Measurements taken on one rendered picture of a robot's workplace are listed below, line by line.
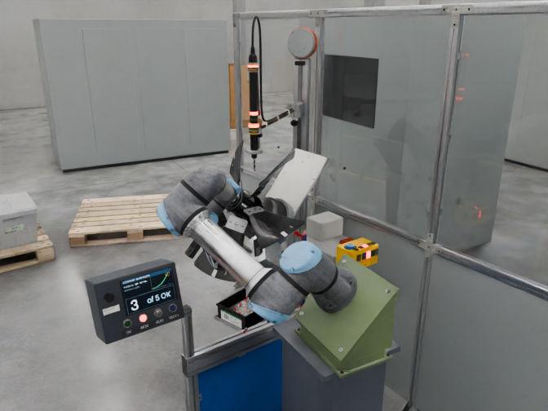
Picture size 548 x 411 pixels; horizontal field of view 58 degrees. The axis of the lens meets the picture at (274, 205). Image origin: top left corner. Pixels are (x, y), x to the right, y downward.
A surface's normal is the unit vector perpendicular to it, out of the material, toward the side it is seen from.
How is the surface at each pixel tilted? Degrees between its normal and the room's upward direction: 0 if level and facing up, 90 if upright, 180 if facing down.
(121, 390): 0
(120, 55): 90
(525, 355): 90
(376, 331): 90
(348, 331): 44
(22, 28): 90
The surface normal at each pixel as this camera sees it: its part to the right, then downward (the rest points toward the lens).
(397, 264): -0.81, 0.20
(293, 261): -0.52, -0.67
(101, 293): 0.57, 0.02
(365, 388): 0.50, 0.30
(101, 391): 0.00, -0.94
